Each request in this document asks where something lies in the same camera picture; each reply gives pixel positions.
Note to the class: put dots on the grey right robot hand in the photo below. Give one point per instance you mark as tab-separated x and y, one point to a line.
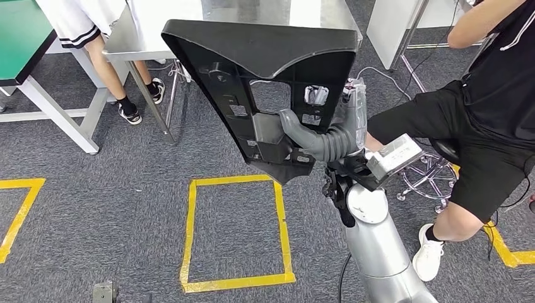
355	108

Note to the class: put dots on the black plastic car part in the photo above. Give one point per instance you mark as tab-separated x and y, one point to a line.
259	46

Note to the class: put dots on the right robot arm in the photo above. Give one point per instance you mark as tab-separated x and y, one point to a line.
376	251

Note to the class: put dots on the steel workbench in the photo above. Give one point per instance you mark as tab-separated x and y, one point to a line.
317	16

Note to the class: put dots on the white panel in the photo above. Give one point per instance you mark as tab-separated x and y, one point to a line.
388	25

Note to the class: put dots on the steel table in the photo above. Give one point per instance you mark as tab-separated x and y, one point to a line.
409	33

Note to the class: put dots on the black stool chrome base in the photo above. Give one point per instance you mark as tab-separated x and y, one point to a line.
445	148

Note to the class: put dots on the person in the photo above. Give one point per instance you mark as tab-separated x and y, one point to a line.
501	104
75	21

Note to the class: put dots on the yellow floor tape square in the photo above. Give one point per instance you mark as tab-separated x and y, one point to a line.
21	183
238	284

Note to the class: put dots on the green top table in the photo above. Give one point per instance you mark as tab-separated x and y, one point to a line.
21	37

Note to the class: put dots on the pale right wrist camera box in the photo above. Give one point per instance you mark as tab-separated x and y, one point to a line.
395	161

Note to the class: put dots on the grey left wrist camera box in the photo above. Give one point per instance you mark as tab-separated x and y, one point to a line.
104	292

